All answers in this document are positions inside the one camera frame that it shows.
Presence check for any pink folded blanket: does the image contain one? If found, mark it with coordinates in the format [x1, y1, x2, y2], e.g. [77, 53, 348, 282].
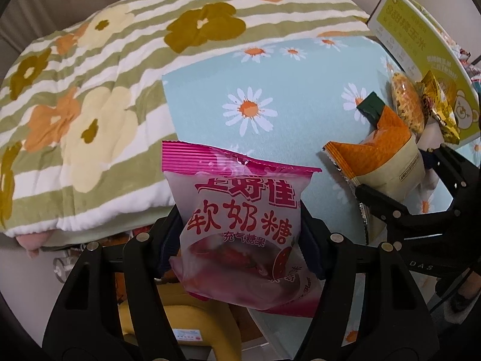
[15, 231, 51, 258]

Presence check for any pink striped-edge candy packet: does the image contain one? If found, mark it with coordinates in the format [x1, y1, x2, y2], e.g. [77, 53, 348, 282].
[161, 140, 326, 318]

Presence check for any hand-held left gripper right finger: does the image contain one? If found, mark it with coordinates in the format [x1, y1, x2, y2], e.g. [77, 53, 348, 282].
[297, 208, 440, 361]

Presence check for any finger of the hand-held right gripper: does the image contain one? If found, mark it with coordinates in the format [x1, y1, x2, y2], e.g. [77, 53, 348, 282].
[354, 184, 418, 230]
[423, 145, 468, 200]

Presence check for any green striped flower blanket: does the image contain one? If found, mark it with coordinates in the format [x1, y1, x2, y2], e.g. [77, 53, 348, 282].
[0, 0, 371, 239]

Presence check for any yellow-green cardboard box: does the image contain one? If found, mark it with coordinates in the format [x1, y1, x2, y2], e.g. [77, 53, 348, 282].
[366, 0, 481, 147]

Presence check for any yellow plastic stool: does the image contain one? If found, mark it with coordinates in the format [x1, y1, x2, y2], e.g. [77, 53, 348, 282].
[118, 282, 241, 350]

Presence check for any gold foil snack packet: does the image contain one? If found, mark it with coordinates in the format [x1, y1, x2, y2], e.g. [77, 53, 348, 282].
[419, 71, 461, 144]

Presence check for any orange and cream snack packet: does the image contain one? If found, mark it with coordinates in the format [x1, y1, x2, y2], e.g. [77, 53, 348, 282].
[322, 92, 427, 205]

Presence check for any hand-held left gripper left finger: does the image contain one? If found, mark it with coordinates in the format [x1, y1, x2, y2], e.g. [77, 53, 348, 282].
[43, 205, 188, 361]

